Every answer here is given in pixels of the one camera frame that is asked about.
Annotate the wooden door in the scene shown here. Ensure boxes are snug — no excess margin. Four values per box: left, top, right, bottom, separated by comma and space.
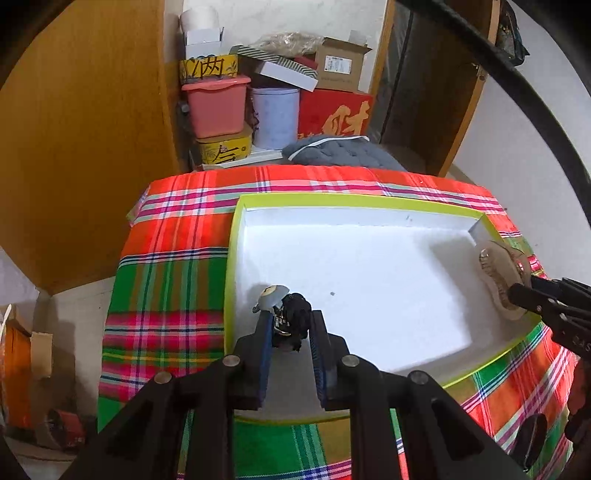
368, 1, 488, 177

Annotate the plaid tablecloth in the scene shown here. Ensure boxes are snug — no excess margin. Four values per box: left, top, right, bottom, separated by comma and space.
98, 165, 577, 479

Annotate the yellow black printed box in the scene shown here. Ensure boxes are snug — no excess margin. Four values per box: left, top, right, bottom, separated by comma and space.
179, 54, 238, 85

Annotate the white small open box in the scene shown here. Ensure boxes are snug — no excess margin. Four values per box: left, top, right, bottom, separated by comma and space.
184, 28, 223, 59

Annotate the black pompom hair tie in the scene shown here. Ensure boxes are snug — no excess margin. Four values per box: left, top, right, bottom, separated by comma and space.
251, 284, 314, 353

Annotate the light blue bucket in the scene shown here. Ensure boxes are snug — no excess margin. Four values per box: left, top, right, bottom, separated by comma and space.
252, 88, 300, 150

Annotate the grey quilted cushion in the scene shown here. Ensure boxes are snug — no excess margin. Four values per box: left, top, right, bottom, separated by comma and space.
281, 135, 406, 172

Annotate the beige claw hair clip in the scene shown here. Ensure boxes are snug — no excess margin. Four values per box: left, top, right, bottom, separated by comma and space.
476, 240, 532, 321

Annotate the brown cardboard box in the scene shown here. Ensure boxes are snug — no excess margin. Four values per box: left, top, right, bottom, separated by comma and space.
315, 37, 370, 92

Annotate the hanging bag on door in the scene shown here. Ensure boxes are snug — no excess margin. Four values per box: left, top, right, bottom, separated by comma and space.
496, 1, 530, 66

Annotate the person right hand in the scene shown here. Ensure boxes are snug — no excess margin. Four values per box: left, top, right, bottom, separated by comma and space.
564, 359, 590, 450

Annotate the wooden wardrobe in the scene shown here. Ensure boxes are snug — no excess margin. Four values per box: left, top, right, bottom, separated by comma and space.
1, 1, 182, 294

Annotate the orange bag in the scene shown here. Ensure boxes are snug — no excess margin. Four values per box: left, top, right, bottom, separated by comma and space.
1, 304, 53, 435

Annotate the yellow-green tray box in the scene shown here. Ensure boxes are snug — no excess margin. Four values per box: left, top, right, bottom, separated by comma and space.
223, 192, 544, 425

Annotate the red gift box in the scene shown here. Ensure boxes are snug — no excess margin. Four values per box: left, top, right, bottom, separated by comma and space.
297, 89, 373, 139

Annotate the plastic bag of items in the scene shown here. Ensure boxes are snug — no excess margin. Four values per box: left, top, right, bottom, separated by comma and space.
250, 32, 325, 58

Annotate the pink plastic bin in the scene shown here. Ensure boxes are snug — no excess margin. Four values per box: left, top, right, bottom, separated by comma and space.
181, 75, 250, 139

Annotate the white striped flat box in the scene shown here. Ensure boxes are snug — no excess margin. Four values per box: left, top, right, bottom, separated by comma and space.
229, 45, 318, 92

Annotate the paper towel roll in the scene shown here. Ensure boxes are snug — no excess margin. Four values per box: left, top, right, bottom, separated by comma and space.
180, 5, 221, 33

